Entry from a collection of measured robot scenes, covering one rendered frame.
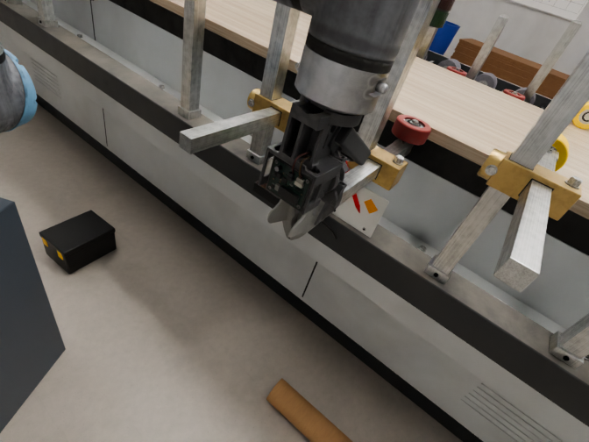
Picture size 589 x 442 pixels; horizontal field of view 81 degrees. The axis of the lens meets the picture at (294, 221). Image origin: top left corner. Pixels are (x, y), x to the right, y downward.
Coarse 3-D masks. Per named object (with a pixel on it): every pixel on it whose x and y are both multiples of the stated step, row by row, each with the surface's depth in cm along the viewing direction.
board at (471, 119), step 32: (160, 0) 110; (224, 0) 129; (256, 0) 146; (224, 32) 100; (256, 32) 104; (288, 64) 92; (416, 64) 127; (416, 96) 94; (448, 96) 102; (480, 96) 112; (512, 96) 125; (448, 128) 80; (480, 128) 86; (512, 128) 93; (576, 128) 112; (480, 160) 74; (576, 160) 85
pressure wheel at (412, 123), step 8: (400, 120) 74; (408, 120) 76; (416, 120) 75; (392, 128) 77; (400, 128) 74; (408, 128) 72; (416, 128) 72; (424, 128) 74; (400, 136) 74; (408, 136) 73; (416, 136) 73; (424, 136) 73; (416, 144) 74
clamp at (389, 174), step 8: (376, 152) 67; (384, 152) 68; (376, 160) 66; (384, 160) 65; (392, 160) 66; (384, 168) 66; (392, 168) 65; (400, 168) 64; (376, 176) 67; (384, 176) 66; (392, 176) 65; (400, 176) 68; (384, 184) 67; (392, 184) 66
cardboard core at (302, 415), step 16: (288, 384) 110; (272, 400) 107; (288, 400) 106; (304, 400) 107; (288, 416) 105; (304, 416) 103; (320, 416) 104; (304, 432) 103; (320, 432) 101; (336, 432) 102
